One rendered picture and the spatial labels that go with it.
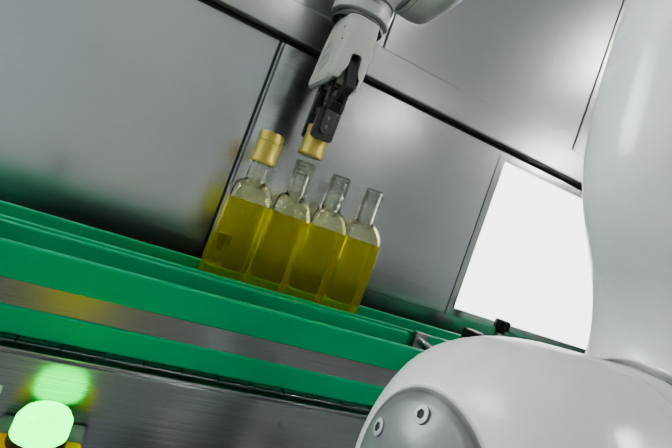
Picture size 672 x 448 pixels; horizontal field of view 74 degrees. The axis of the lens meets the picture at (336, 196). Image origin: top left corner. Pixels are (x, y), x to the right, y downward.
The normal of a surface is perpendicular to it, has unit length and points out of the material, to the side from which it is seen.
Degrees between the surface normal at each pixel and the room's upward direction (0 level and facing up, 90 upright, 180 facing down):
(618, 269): 142
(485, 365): 41
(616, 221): 133
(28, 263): 90
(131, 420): 90
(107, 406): 90
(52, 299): 90
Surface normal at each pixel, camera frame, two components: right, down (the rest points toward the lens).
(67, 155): 0.34, 0.08
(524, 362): 0.02, -0.95
